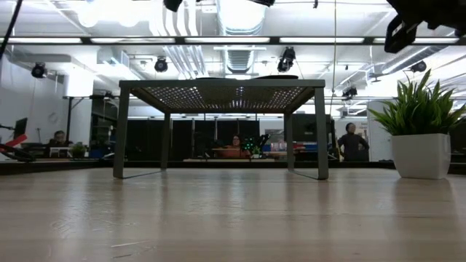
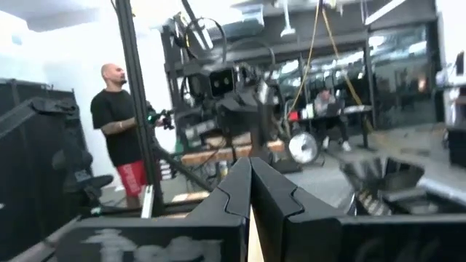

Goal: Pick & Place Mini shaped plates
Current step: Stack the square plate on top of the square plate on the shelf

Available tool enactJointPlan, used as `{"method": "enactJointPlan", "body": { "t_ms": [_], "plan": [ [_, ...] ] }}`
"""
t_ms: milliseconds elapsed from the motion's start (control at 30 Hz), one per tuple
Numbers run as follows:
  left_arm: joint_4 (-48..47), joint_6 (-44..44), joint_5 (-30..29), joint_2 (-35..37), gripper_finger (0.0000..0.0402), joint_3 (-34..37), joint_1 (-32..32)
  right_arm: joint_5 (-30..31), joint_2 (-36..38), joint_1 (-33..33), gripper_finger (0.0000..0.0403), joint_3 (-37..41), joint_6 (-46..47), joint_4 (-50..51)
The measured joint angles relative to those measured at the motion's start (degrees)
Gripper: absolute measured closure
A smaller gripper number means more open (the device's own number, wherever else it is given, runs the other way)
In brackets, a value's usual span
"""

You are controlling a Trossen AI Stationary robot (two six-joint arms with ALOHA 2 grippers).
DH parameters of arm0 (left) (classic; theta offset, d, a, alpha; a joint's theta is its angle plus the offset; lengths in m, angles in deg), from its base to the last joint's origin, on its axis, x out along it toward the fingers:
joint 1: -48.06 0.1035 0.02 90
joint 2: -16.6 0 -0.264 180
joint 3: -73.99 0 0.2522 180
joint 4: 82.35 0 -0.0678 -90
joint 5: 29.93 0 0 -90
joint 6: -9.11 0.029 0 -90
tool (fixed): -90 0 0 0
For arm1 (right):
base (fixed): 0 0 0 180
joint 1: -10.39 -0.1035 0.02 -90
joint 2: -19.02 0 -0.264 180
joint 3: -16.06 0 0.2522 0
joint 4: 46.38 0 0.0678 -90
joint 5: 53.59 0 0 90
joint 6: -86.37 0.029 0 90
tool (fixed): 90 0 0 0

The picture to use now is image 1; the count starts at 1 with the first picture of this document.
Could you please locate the grey perforated metal shelf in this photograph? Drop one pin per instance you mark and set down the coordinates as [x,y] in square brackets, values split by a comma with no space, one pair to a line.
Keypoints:
[218,83]

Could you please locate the small background potted plant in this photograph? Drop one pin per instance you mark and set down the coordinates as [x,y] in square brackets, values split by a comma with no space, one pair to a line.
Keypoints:
[78,150]

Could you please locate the thin black slanted rod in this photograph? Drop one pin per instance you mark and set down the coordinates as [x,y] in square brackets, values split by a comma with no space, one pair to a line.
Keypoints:
[11,27]

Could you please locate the black partition panels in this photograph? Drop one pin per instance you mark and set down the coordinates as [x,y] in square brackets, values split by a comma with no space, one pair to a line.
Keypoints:
[145,140]

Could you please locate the black curved device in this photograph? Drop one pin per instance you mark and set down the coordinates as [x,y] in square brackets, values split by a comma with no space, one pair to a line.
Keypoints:
[18,155]

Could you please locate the person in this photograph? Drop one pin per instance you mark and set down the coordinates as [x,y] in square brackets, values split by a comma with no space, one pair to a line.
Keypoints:
[351,143]
[58,140]
[234,147]

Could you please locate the background robot with green lights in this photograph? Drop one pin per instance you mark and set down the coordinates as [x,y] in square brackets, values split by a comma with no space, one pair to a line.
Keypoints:
[255,142]

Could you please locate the green plant in white pot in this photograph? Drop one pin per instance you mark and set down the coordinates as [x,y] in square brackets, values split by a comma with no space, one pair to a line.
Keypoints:
[420,156]

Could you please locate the red bar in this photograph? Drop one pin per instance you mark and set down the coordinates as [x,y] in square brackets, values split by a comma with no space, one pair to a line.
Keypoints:
[16,140]

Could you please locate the black background screen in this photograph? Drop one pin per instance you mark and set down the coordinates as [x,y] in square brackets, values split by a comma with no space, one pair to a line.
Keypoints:
[309,129]

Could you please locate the black monitor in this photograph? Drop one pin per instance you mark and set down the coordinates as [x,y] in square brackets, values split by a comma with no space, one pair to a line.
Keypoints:
[20,127]

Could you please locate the black ceiling spotlight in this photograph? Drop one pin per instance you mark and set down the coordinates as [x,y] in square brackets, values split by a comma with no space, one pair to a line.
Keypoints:
[418,66]
[286,59]
[38,70]
[349,92]
[173,3]
[161,64]

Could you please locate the silver ventilation duct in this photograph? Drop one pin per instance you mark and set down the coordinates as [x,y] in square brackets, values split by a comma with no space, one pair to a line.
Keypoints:
[240,22]

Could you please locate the black teardrop plate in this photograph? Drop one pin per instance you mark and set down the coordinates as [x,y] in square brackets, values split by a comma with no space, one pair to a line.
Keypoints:
[276,77]

